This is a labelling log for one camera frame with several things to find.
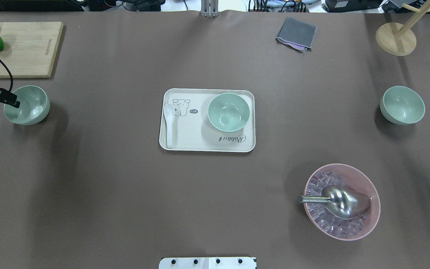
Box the green bowl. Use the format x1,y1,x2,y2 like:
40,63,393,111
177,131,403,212
4,86,50,125
208,93,251,132
380,86,426,125

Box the wooden cutting board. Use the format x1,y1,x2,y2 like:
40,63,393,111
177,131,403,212
0,22,63,78

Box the wooden mug tree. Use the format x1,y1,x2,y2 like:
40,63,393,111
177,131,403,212
375,0,430,56

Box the pink bowl with ice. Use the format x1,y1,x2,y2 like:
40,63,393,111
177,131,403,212
303,163,381,241

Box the metal scoop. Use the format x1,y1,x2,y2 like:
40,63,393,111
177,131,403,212
297,185,371,219

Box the grey folded cloth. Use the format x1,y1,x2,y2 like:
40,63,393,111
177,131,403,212
276,17,318,53

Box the white ceramic spoon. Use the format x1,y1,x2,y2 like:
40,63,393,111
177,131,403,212
163,103,175,148

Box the cream rectangular tray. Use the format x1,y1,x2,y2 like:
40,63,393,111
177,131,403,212
159,88,256,152

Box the green bowl on tray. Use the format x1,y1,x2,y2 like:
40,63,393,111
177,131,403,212
208,93,251,132

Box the aluminium frame post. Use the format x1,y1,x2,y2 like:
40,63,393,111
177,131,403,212
201,0,219,18

